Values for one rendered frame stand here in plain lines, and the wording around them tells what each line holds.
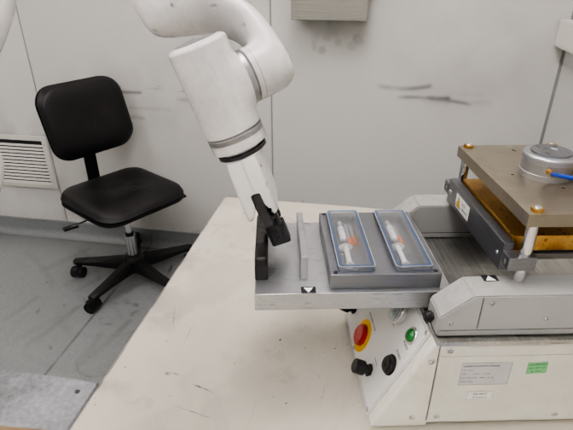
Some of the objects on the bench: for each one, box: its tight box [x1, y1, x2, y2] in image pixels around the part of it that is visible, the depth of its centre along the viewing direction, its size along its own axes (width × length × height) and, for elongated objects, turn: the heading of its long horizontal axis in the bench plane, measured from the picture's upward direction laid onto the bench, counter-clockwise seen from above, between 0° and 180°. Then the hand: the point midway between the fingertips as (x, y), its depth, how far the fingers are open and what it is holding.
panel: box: [345, 307, 431, 416], centre depth 86 cm, size 2×30×19 cm, turn 2°
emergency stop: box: [354, 323, 368, 346], centre depth 89 cm, size 2×4×4 cm, turn 2°
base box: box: [368, 307, 573, 427], centre depth 86 cm, size 54×38×17 cm
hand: (277, 231), depth 78 cm, fingers closed, pressing on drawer
